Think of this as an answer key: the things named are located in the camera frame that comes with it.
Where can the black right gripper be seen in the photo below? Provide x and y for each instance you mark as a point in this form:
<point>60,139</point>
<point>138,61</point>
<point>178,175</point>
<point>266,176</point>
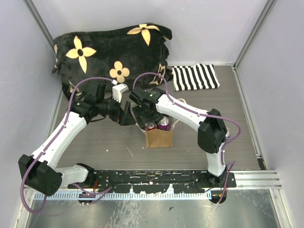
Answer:
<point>137,111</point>

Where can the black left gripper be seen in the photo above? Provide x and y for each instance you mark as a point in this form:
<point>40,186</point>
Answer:
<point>120,115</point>

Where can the red Coke can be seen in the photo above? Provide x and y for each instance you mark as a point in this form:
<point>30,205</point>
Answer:
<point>151,126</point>

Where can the purple Fanta can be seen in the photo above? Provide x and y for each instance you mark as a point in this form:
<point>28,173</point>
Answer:
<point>164,124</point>
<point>228,134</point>

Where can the burlap watermelon canvas bag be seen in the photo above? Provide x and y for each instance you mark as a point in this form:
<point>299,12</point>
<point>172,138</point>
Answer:
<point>158,138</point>

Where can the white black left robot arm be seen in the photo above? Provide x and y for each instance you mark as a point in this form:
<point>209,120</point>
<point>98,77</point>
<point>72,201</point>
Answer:
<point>39,170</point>

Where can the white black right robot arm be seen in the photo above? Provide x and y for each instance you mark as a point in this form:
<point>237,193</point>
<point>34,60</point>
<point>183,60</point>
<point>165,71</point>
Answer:
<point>152,106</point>

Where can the black floral plush blanket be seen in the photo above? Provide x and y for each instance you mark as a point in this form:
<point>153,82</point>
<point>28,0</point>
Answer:
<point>127,54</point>

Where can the black white striped cloth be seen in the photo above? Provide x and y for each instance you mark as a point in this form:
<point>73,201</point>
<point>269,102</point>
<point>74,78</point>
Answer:
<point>195,77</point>

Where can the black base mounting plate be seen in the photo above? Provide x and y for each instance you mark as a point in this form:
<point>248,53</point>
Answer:
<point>182,181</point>

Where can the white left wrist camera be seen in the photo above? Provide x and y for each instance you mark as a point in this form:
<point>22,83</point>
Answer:
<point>118,90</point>

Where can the aluminium slotted rail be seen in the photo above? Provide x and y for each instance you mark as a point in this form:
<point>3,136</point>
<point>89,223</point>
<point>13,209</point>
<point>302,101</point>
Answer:
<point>157,196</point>

